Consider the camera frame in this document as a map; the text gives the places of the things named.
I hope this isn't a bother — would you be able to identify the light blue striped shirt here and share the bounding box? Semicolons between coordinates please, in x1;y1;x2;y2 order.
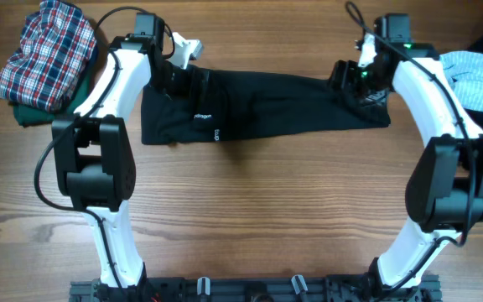
440;50;483;112

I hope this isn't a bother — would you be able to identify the green folded garment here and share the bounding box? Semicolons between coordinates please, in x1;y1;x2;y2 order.
13;60;96;128

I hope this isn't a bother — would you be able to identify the plaid folded shirt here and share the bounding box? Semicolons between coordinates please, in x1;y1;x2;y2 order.
0;0;96;112

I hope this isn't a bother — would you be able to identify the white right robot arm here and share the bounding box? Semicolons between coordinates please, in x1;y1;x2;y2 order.
330;33;483;298

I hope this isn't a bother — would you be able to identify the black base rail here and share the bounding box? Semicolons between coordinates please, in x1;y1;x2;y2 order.
68;275;443;302

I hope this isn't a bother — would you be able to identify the black t-shirt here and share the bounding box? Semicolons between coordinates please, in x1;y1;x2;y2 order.
141;67;391;145

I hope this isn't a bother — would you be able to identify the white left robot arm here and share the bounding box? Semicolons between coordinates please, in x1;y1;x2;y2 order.
51;33;204;294

